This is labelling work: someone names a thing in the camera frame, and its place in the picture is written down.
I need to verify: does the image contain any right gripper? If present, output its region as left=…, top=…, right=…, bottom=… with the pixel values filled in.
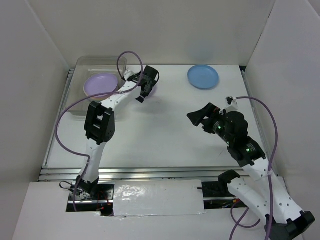
left=186, top=102, right=233, bottom=144

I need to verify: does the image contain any purple plate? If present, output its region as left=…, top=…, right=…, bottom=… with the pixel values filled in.
left=140, top=85, right=158, bottom=100
left=83, top=73, right=118, bottom=99

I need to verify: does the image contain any blue plate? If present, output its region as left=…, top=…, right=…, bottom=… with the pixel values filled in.
left=187, top=65, right=220, bottom=90

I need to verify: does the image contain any cream plate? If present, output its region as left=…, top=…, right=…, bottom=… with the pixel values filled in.
left=88, top=95, right=109, bottom=102

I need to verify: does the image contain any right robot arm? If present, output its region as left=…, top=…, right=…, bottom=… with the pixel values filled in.
left=187, top=103, right=315, bottom=240

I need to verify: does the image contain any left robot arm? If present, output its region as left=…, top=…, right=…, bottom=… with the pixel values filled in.
left=73, top=65, right=160, bottom=200

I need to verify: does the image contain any clear plastic bin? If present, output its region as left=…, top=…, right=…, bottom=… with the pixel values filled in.
left=63, top=55, right=128, bottom=122

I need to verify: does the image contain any white front cover panel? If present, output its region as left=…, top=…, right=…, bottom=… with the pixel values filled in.
left=113, top=180, right=205, bottom=217

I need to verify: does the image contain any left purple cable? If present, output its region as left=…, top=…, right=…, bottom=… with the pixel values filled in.
left=55, top=51, right=146, bottom=213

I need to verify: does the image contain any purple cable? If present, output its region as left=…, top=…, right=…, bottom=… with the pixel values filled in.
left=55, top=51, right=146, bottom=213
left=228, top=96, right=280, bottom=240

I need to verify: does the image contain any aluminium rail frame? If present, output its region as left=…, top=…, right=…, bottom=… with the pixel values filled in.
left=38, top=164, right=226, bottom=181

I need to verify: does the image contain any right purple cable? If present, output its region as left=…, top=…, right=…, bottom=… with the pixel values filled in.
left=228, top=96, right=280, bottom=240

